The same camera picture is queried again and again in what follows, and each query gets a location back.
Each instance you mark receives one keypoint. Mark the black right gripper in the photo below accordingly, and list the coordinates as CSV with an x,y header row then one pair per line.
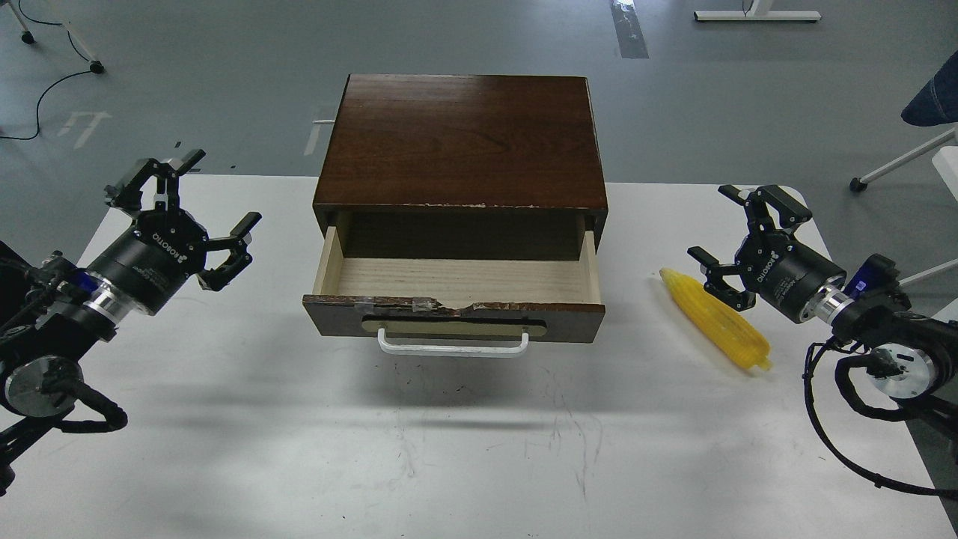
x,y
778,268

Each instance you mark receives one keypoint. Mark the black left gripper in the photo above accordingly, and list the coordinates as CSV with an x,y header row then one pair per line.
x,y
151,261

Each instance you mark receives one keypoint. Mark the yellow corn cob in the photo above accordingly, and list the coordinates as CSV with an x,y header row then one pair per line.
x,y
723,326

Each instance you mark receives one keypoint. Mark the wooden drawer with white handle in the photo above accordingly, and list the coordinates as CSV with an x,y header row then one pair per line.
x,y
483,275

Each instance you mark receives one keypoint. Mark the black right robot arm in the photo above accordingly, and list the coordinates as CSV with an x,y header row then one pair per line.
x,y
892,360

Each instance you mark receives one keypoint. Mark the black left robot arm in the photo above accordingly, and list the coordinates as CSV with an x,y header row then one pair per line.
x,y
54,313

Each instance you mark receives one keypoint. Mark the white desk base foot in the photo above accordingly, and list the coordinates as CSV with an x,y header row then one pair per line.
x,y
757,11

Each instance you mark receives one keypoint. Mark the dark wooden cabinet box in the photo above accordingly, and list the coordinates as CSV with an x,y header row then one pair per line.
x,y
490,143

